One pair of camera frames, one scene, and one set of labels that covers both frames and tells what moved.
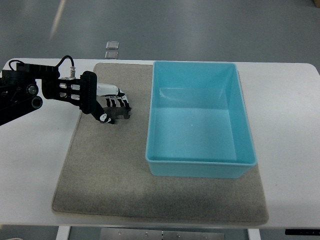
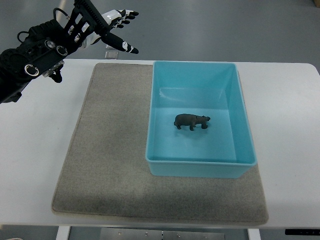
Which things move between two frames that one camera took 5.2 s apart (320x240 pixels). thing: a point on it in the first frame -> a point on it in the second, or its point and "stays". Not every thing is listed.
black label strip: [302, 232] stays
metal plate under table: [123, 234] stays
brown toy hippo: [115, 111] -> [191, 120]
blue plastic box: [197, 123] stays
